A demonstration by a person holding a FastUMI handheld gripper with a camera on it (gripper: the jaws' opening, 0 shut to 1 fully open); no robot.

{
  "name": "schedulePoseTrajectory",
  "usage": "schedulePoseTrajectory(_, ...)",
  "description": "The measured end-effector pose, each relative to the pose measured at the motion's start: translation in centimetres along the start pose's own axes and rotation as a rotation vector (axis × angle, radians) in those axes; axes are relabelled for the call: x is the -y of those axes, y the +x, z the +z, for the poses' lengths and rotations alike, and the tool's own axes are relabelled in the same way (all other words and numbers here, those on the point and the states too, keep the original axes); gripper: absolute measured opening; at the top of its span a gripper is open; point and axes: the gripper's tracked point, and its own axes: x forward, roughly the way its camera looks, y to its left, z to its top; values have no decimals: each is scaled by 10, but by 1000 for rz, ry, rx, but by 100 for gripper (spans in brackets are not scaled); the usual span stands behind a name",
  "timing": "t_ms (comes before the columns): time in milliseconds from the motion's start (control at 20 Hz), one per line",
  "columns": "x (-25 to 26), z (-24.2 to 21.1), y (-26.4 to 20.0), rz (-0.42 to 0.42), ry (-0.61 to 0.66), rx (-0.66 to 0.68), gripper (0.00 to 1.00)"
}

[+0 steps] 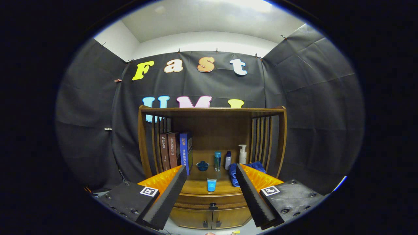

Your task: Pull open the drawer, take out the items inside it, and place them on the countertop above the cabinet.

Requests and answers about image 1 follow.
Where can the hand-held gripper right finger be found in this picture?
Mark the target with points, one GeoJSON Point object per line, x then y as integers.
{"type": "Point", "coordinates": [253, 199]}

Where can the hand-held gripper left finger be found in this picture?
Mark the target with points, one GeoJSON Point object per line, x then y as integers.
{"type": "Point", "coordinates": [168, 202]}

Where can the wooden drawer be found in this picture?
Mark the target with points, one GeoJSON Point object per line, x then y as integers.
{"type": "Point", "coordinates": [196, 199]}

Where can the light blue tube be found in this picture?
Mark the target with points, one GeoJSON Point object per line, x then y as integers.
{"type": "Point", "coordinates": [211, 185]}

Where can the wooden cabinet door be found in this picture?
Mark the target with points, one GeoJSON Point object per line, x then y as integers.
{"type": "Point", "coordinates": [191, 218]}
{"type": "Point", "coordinates": [232, 217]}

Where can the wooden countertop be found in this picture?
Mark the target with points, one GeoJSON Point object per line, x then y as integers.
{"type": "Point", "coordinates": [199, 186]}

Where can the wooden cabinet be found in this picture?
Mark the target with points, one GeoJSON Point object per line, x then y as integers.
{"type": "Point", "coordinates": [215, 130]}

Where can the folded blue towel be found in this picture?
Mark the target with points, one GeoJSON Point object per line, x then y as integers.
{"type": "Point", "coordinates": [232, 176]}

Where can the white pump bottle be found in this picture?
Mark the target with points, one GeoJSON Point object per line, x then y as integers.
{"type": "Point", "coordinates": [242, 156]}

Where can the white bottle dark blue cap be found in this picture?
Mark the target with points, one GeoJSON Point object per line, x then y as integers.
{"type": "Point", "coordinates": [228, 162]}

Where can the dark brown book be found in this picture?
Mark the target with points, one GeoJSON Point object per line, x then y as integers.
{"type": "Point", "coordinates": [164, 153]}

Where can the small blue lidded teacup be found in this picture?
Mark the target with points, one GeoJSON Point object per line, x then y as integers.
{"type": "Point", "coordinates": [202, 166]}

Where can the clear bottle teal cap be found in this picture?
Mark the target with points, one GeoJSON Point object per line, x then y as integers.
{"type": "Point", "coordinates": [217, 161]}

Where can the reddish brown book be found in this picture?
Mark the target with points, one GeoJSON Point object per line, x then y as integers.
{"type": "Point", "coordinates": [173, 150]}

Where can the blue book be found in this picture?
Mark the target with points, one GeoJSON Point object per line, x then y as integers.
{"type": "Point", "coordinates": [184, 151]}

